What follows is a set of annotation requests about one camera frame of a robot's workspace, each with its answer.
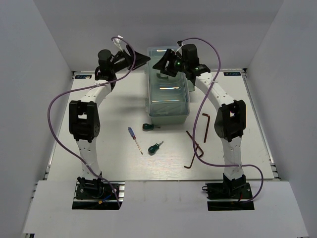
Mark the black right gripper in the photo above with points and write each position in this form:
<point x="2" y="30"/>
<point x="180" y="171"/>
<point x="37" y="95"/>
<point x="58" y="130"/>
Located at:
<point x="168" y="56"/>

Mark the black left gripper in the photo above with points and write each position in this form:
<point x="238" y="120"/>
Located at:
<point x="140" y="59"/>

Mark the mint green plastic toolbox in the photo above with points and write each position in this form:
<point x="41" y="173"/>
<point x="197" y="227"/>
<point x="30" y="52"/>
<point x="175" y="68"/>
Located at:
<point x="168" y="97"/>

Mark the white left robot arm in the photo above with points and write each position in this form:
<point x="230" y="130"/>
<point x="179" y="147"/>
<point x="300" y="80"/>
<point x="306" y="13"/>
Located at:
<point x="84" y="120"/>

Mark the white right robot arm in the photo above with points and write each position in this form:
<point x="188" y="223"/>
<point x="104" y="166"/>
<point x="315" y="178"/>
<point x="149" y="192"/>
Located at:
<point x="230" y="120"/>

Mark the long brown hex key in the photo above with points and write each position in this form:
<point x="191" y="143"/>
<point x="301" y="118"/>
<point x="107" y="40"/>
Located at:
<point x="207" y="126"/>

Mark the stubby green screwdriver near box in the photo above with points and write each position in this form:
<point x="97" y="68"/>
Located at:
<point x="149" y="127"/>

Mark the brown hex key middle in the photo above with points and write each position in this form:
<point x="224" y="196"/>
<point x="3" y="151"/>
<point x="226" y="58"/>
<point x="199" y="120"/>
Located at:
<point x="198" y="146"/>

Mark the stubby green screwdriver front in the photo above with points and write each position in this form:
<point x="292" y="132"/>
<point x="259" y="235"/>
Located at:
<point x="152" y="149"/>

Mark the brown hex key front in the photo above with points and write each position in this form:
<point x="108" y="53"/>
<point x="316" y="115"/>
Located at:
<point x="189" y="167"/>

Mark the blue red handled screwdriver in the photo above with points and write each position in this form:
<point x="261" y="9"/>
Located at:
<point x="131" y="132"/>

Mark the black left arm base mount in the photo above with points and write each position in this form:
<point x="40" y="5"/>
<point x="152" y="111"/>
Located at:
<point x="96" y="194"/>

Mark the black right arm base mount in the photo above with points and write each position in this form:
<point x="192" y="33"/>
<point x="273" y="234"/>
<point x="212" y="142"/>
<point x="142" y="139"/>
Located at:
<point x="220" y="199"/>

